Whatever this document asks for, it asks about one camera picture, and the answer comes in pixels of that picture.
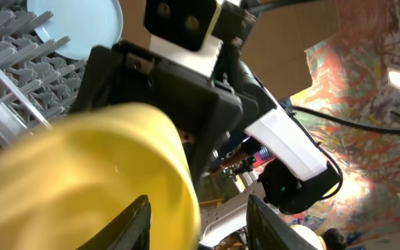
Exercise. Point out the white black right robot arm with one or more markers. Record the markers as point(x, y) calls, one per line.
point(302, 173)

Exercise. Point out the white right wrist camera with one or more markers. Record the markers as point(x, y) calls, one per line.
point(181, 31)

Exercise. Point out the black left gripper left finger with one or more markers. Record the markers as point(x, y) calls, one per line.
point(130, 230)

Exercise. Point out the grey dishwasher rack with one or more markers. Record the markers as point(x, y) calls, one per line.
point(37, 85)

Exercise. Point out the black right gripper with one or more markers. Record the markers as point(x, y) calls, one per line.
point(196, 104)

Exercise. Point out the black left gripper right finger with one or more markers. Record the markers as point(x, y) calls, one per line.
point(267, 231)

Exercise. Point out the yellow cup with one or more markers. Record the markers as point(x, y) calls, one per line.
point(61, 185)

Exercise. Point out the light blue plate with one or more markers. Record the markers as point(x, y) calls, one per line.
point(87, 23)

